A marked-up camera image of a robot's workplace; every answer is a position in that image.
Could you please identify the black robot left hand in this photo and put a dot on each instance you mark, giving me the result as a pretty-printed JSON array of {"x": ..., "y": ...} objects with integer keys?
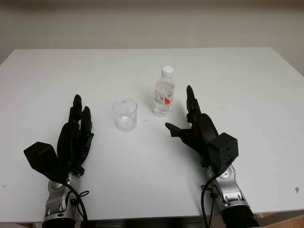
[{"x": 69, "y": 137}]

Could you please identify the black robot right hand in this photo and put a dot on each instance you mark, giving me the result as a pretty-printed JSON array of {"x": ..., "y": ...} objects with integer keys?
[{"x": 199, "y": 133}]

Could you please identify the clear plastic water bottle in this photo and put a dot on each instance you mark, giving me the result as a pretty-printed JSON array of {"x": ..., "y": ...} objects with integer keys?
[{"x": 164, "y": 95}]

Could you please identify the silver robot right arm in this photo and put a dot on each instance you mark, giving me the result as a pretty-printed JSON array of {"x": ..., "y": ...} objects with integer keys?
[{"x": 231, "y": 192}]

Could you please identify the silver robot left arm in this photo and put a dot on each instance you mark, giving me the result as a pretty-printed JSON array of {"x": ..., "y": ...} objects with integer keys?
[{"x": 55, "y": 202}]

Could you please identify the clear glass cup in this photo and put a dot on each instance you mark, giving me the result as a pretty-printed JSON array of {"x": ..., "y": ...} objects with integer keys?
[{"x": 124, "y": 116}]

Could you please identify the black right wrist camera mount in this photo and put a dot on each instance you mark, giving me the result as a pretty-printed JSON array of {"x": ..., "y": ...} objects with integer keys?
[{"x": 223, "y": 152}]

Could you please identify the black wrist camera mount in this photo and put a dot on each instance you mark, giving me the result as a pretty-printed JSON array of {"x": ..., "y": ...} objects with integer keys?
[
  {"x": 223, "y": 152},
  {"x": 44, "y": 158}
]

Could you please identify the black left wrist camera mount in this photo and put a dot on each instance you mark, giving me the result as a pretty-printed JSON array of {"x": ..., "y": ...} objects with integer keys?
[{"x": 44, "y": 158}]

